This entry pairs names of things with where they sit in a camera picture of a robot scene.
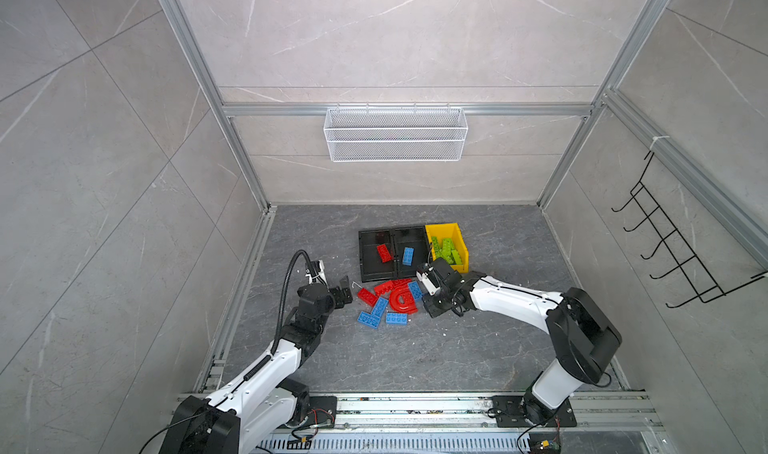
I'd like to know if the black plastic bin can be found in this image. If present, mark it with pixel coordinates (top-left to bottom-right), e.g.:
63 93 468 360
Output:
358 228 399 283
393 226 431 279

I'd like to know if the red long lego brick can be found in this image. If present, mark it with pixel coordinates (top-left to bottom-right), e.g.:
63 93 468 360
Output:
374 278 412 297

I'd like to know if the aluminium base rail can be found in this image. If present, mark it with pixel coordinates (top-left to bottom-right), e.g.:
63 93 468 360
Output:
249 391 665 453

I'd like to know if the black plastic bin middle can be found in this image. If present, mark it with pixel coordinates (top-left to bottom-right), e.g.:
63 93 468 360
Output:
393 226 431 279

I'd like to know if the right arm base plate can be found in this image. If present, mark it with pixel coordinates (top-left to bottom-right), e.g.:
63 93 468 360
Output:
486 395 577 428

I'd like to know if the red lego plate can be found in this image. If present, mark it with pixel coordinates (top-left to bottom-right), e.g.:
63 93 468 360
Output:
357 288 379 307

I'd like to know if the blue square lego brick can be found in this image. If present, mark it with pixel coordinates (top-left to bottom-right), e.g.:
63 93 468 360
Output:
408 281 423 301

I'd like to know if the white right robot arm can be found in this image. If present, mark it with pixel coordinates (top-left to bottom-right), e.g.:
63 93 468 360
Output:
417 258 622 425

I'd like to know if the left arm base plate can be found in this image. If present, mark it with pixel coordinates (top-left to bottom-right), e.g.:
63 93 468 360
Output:
285 396 338 429

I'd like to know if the yellow plastic bin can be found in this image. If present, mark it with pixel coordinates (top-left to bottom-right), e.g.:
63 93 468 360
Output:
425 223 470 273

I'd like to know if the red lego brick bottom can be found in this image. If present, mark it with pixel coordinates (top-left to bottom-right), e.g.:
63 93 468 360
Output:
376 244 393 264

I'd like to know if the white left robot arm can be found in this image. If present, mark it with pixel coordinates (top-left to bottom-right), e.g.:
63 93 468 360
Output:
159 275 352 453

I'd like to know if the black plastic bin left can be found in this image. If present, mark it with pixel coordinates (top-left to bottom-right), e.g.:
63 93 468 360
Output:
358 228 399 283

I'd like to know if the red arch lego piece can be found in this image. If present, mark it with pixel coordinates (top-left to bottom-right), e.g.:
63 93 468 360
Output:
389 285 418 314

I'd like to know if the blue long lego brick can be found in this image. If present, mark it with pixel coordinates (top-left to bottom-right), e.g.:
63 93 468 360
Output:
371 297 389 320

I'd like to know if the green long lego brick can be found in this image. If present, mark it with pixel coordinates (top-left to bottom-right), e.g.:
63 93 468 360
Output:
441 237 455 252

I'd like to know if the white wire mesh basket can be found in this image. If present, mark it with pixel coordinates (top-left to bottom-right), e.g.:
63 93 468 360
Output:
323 106 469 162

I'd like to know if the black wire hook rack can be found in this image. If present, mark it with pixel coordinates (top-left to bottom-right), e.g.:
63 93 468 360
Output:
611 151 767 309

